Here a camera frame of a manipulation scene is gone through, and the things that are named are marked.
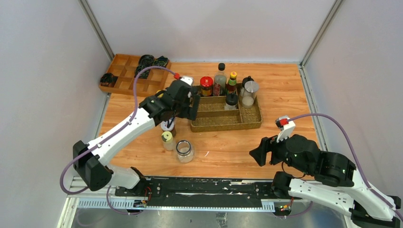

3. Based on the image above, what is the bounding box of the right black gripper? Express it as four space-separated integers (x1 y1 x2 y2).
249 128 312 174

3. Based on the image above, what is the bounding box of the red cap sauce bottle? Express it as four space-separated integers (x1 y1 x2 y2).
200 76 213 97

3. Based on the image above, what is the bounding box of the tall black cap oil bottle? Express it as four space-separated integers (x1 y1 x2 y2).
212 63 227 96

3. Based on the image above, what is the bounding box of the yellow cap chili sauce bottle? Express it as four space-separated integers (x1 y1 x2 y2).
226 71 237 94

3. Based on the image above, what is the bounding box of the steel lid glass jar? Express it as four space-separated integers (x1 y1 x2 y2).
242 81 259 108

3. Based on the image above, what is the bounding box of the yellow cap green bottle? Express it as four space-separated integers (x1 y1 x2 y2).
155 90 165 98

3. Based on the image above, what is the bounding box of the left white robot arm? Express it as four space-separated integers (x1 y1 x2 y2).
73 76 200 196

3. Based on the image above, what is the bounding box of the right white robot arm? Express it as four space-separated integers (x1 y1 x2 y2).
249 134 401 228

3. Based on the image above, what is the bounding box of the woven divided basket tray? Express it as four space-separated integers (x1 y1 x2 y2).
189 83 263 133

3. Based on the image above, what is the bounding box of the pale green cap shaker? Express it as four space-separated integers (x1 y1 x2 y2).
161 131 176 151

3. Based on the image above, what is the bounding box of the open glass jar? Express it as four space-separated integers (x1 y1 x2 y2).
175 140 195 163

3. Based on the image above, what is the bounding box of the wooden compartment organizer box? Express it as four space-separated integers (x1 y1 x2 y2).
99 54 169 97

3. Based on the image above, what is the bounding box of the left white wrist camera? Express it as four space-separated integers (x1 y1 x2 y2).
180 76 194 86

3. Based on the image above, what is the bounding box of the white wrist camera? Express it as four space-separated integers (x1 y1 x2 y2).
180 76 194 86
275 115 296 143

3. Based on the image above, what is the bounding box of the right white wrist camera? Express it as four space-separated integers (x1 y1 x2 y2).
275 115 296 143

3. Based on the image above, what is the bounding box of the green black coiled cable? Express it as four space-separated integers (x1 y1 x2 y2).
153 56 169 68

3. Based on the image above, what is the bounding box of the coiled cable in organizer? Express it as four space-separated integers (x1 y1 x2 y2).
138 54 155 67

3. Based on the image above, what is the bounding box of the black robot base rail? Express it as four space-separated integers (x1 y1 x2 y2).
111 177 295 216

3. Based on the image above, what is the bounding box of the black coiled cable outside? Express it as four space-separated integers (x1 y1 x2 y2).
99 73 118 87

